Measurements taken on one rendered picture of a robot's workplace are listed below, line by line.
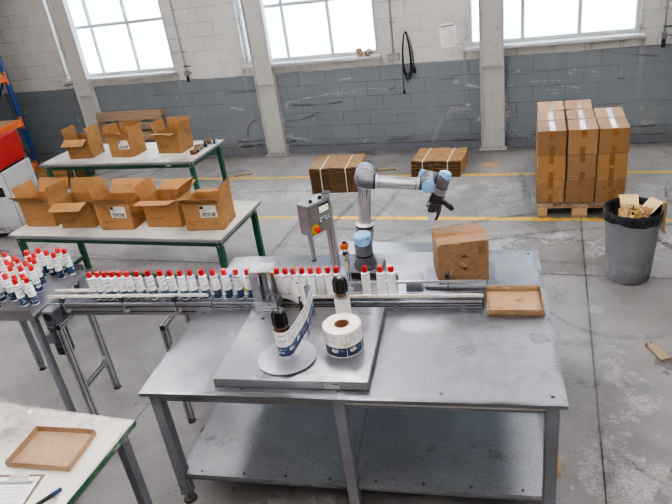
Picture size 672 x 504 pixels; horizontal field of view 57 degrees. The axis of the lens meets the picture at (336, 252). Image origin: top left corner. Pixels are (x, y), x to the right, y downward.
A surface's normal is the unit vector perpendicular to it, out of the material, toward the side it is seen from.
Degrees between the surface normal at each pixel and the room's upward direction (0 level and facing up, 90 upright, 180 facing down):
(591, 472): 0
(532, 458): 1
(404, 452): 0
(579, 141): 90
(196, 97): 90
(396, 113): 90
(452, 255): 90
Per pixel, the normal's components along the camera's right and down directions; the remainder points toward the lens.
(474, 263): 0.00, 0.45
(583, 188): -0.28, 0.47
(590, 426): -0.13, -0.89
